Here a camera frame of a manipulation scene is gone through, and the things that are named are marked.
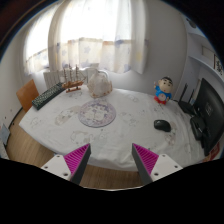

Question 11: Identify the black wifi router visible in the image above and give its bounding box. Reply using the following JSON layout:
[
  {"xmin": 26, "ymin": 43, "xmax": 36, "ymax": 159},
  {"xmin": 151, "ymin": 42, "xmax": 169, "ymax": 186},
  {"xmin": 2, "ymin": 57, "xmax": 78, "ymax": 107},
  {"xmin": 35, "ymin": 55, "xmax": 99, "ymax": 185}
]
[{"xmin": 178, "ymin": 84, "xmax": 194, "ymax": 115}]

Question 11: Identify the wooden chair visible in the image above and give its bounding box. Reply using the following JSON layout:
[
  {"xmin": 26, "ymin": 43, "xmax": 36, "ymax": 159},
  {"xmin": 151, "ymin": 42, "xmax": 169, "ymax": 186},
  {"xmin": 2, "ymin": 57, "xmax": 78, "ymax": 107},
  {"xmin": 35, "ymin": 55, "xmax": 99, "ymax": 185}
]
[{"xmin": 16, "ymin": 80, "xmax": 39, "ymax": 112}]

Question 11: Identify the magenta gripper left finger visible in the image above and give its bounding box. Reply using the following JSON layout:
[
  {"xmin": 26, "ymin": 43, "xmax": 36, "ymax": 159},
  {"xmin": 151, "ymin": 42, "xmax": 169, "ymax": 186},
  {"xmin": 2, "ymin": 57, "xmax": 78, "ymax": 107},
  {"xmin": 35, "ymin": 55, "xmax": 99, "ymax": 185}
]
[{"xmin": 42, "ymin": 144, "xmax": 91, "ymax": 185}]

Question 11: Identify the black keyboard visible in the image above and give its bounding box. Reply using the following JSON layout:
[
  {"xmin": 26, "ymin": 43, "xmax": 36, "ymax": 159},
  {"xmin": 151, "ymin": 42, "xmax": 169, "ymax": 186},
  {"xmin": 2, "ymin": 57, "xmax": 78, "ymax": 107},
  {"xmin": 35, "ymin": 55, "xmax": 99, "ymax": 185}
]
[{"xmin": 32, "ymin": 83, "xmax": 64, "ymax": 110}]

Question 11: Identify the wooden model ship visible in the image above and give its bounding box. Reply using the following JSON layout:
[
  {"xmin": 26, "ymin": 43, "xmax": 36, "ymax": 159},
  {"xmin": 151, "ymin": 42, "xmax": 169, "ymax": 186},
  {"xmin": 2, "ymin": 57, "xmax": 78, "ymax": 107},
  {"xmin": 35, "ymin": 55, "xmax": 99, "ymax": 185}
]
[{"xmin": 62, "ymin": 66, "xmax": 86, "ymax": 93}]

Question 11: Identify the white patterned tablecloth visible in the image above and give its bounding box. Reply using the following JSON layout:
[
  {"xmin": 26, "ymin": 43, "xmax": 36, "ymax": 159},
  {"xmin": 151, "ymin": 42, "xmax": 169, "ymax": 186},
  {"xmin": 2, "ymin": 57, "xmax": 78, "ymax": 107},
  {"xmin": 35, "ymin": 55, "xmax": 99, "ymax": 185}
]
[{"xmin": 20, "ymin": 87, "xmax": 204, "ymax": 171}]

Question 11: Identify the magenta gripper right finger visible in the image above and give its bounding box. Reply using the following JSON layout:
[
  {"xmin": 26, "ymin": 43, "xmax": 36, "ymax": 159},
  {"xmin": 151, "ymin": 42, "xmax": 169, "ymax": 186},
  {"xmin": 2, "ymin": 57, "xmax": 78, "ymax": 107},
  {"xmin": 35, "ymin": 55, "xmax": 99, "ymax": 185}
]
[{"xmin": 132, "ymin": 143, "xmax": 182, "ymax": 185}]

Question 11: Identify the white radiator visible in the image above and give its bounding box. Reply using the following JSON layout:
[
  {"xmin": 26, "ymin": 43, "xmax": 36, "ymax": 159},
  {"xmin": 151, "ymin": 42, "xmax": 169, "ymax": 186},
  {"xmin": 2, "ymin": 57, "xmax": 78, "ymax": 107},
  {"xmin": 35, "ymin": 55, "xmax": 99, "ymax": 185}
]
[{"xmin": 44, "ymin": 72, "xmax": 60, "ymax": 88}]

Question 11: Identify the black computer mouse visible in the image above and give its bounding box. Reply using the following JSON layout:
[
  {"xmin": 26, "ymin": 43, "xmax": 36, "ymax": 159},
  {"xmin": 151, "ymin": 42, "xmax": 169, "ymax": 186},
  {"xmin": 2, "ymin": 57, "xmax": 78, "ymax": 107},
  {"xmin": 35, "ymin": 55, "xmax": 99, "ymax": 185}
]
[{"xmin": 154, "ymin": 120, "xmax": 171, "ymax": 132}]

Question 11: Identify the cartoon boy figurine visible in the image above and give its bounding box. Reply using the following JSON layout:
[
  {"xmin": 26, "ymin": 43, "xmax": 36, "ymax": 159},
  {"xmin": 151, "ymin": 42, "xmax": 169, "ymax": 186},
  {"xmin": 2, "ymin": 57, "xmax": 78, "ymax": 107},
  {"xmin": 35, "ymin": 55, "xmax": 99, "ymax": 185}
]
[{"xmin": 154, "ymin": 76, "xmax": 173, "ymax": 105}]

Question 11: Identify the large white seashell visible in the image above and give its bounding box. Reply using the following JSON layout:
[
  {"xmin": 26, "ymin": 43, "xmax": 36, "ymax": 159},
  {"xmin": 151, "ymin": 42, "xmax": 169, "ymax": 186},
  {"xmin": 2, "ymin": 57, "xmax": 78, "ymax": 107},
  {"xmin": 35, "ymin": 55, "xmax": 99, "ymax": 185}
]
[{"xmin": 87, "ymin": 70, "xmax": 113, "ymax": 98}]

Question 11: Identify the round patterned mouse pad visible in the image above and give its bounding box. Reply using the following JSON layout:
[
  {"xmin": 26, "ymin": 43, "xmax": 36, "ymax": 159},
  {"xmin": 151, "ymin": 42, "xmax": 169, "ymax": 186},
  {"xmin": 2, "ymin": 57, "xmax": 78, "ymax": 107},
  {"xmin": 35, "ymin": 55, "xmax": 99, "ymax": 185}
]
[{"xmin": 78, "ymin": 99, "xmax": 116, "ymax": 128}]

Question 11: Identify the white sheer curtain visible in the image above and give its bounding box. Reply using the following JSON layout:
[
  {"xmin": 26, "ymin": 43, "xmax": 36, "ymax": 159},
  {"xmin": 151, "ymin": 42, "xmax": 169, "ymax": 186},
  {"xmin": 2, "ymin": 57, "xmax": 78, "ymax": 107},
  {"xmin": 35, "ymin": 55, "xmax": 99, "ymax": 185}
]
[{"xmin": 23, "ymin": 0, "xmax": 149, "ymax": 75}]

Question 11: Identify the black monitor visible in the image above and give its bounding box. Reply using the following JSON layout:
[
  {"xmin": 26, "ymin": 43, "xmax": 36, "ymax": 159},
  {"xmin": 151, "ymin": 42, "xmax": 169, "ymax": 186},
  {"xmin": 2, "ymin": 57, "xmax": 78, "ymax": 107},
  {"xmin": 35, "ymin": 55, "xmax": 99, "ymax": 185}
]
[{"xmin": 194, "ymin": 79, "xmax": 224, "ymax": 155}]

